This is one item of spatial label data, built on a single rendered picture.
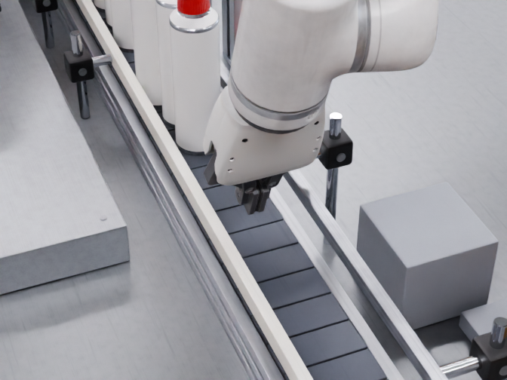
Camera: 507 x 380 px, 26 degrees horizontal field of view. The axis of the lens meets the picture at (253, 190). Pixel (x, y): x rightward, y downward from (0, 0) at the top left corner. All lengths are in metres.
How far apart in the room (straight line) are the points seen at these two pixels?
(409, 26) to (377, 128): 0.50
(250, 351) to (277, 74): 0.28
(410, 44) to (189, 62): 0.35
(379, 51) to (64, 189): 0.45
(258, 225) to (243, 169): 0.16
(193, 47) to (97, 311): 0.28
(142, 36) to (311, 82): 0.41
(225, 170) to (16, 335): 0.28
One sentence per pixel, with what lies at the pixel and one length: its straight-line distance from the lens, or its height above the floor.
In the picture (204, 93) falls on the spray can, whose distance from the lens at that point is 1.17.
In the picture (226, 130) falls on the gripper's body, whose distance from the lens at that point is 0.94.
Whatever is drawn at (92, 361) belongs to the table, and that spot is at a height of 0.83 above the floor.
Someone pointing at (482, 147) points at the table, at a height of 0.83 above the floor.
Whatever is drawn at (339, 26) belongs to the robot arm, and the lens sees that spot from 0.82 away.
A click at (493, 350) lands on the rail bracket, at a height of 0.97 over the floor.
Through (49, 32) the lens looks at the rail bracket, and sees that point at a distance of 1.50.
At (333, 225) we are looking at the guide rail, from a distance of 1.00.
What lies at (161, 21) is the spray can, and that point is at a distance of 1.19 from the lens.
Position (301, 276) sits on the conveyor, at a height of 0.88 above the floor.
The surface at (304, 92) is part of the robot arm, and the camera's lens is 0.87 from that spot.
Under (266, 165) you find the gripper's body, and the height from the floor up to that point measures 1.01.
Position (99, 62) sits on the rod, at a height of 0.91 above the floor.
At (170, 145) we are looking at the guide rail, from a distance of 1.17.
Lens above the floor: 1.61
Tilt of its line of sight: 39 degrees down
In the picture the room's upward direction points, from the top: straight up
